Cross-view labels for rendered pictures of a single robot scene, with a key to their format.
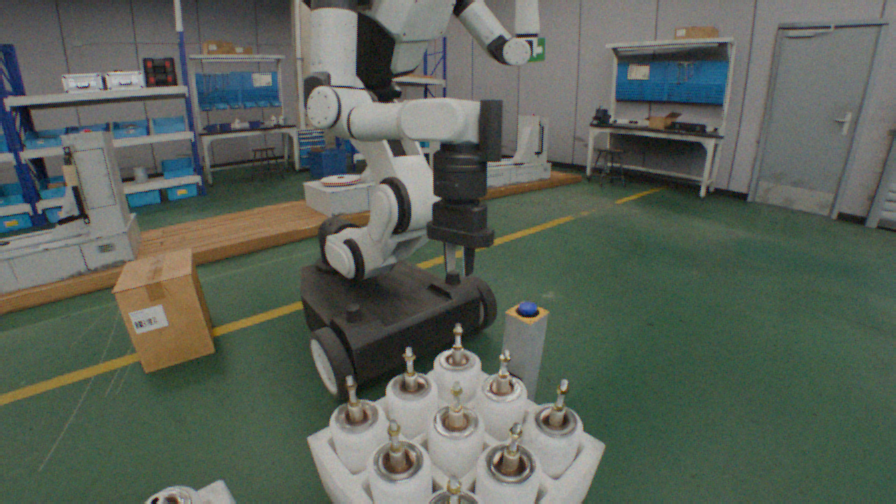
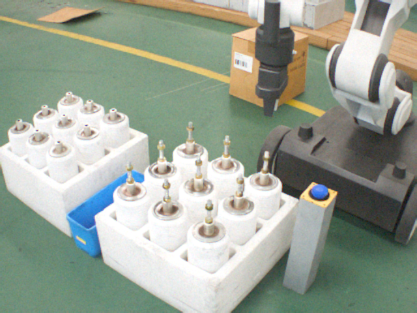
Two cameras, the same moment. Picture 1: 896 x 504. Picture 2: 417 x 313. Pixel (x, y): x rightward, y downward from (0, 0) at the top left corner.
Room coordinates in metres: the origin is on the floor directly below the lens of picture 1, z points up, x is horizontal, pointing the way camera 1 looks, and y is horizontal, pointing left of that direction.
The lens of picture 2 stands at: (0.24, -0.96, 0.97)
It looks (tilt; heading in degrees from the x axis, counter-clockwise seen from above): 33 degrees down; 79
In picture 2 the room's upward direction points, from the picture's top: 1 degrees clockwise
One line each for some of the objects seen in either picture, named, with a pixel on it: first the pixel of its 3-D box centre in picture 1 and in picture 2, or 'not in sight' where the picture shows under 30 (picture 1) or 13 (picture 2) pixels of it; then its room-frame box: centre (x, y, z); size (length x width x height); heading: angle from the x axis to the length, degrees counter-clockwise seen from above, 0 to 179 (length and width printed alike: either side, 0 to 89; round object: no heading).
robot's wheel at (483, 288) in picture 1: (472, 303); (412, 213); (1.08, -0.08, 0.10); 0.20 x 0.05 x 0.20; 41
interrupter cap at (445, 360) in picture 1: (457, 360); (264, 181); (0.57, -0.02, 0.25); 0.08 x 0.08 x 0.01
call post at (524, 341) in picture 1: (520, 367); (308, 243); (0.66, -0.17, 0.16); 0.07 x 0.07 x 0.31; 43
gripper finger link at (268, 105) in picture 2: (470, 258); (268, 104); (0.56, -0.04, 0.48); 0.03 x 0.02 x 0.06; 147
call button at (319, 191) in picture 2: (527, 309); (319, 192); (0.66, -0.17, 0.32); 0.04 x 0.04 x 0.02
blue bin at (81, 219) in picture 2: not in sight; (113, 213); (0.17, 0.15, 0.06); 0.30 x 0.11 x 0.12; 44
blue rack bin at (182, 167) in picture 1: (177, 167); not in sight; (3.86, 3.41, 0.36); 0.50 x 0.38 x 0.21; 41
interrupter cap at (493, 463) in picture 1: (510, 464); (167, 210); (0.32, -0.09, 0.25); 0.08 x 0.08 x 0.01
